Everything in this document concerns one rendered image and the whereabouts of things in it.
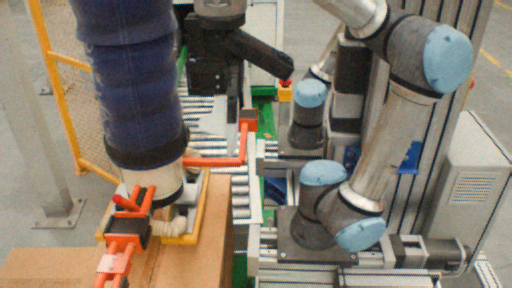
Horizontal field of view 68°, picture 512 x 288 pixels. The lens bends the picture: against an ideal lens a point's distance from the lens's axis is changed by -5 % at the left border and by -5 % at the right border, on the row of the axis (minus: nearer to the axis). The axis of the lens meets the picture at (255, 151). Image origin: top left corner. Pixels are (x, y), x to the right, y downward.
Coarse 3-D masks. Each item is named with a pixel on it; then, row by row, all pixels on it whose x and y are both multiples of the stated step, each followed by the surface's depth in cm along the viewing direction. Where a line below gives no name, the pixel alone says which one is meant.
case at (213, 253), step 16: (224, 176) 151; (208, 192) 143; (224, 192) 143; (208, 208) 136; (224, 208) 136; (208, 224) 129; (224, 224) 130; (160, 240) 123; (208, 240) 124; (224, 240) 126; (96, 256) 117; (144, 256) 118; (160, 256) 118; (176, 256) 118; (192, 256) 118; (208, 256) 118; (224, 256) 127; (144, 272) 113; (160, 272) 113; (176, 272) 113; (192, 272) 113; (208, 272) 113; (224, 272) 125
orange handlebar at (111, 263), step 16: (240, 144) 124; (192, 160) 117; (208, 160) 117; (224, 160) 117; (240, 160) 117; (144, 208) 100; (112, 256) 86; (128, 256) 86; (96, 272) 82; (112, 272) 82; (128, 272) 85
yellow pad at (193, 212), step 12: (204, 168) 134; (192, 180) 124; (204, 180) 128; (204, 192) 123; (180, 204) 118; (192, 204) 118; (168, 216) 114; (192, 216) 114; (192, 228) 110; (168, 240) 107; (180, 240) 107; (192, 240) 107
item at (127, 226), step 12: (120, 216) 96; (132, 216) 96; (144, 216) 96; (108, 228) 92; (120, 228) 93; (132, 228) 93; (144, 228) 92; (108, 240) 90; (120, 240) 90; (132, 240) 90; (144, 240) 93; (120, 252) 92
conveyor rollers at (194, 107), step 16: (176, 64) 353; (192, 96) 302; (192, 112) 279; (208, 112) 280; (192, 128) 257; (192, 144) 242; (208, 144) 243; (224, 144) 243; (240, 176) 215; (240, 192) 206
